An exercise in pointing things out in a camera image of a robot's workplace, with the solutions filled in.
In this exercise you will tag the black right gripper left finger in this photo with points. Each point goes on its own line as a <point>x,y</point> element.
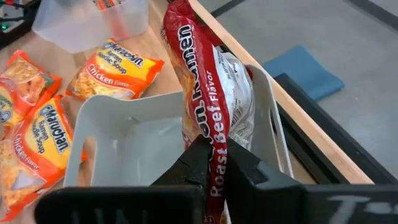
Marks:
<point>192,165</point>

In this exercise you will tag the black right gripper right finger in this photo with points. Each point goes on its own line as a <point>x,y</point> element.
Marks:
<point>261,193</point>

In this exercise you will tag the white plastic storage bin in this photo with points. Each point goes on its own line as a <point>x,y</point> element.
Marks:
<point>140,146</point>

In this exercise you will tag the red Maruchan beef ramen pack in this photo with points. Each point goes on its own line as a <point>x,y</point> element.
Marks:
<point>202,77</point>

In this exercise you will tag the orange Maruchan chicken ramen pack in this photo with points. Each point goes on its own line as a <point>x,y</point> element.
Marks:
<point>107,3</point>
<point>28,77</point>
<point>118,68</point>
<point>43,140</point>

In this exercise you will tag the translucent plastic storage bin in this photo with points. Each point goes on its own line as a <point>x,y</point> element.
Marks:
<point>77,28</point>

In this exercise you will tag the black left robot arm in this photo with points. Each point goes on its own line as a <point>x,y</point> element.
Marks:
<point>15,21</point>

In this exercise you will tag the blue cloth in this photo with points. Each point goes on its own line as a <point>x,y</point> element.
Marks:
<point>303,73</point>

